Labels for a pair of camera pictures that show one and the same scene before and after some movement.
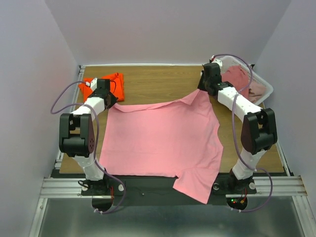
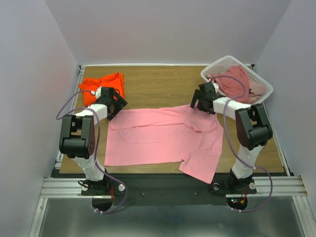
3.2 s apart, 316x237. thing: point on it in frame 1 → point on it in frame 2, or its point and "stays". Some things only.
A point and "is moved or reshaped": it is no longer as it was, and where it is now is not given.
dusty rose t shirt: [239, 78] stays
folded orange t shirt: [116, 86] stays
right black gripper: [204, 84] → [197, 101]
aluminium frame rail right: [288, 185] stays
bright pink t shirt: [178, 138] is moved or reshaped
